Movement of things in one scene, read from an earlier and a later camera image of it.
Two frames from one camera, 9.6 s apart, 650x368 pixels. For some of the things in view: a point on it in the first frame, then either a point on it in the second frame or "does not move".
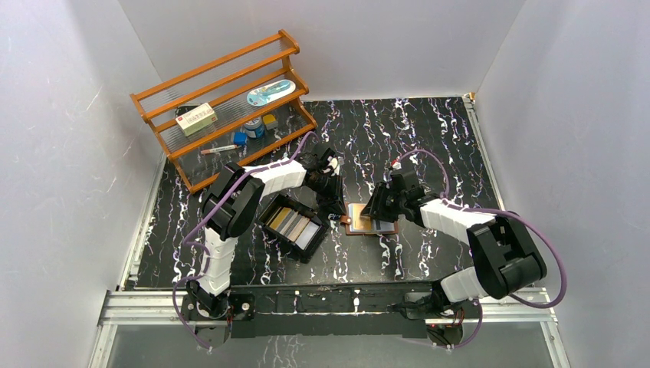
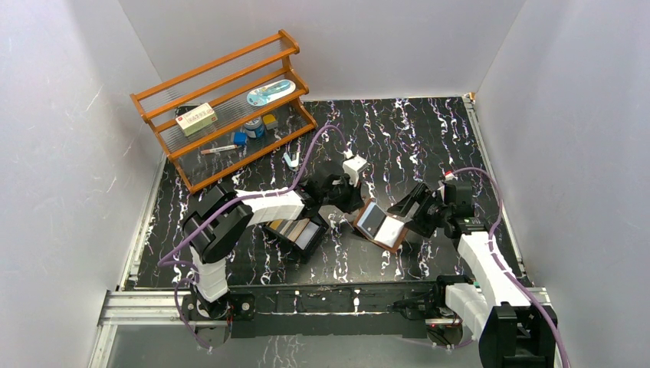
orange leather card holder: [346, 219] → [386, 231]
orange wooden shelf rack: [218, 117] does not move
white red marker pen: [218, 149] does not move
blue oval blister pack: [270, 91] does not move
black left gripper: [332, 194] → [348, 195]
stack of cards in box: [293, 226] does not move
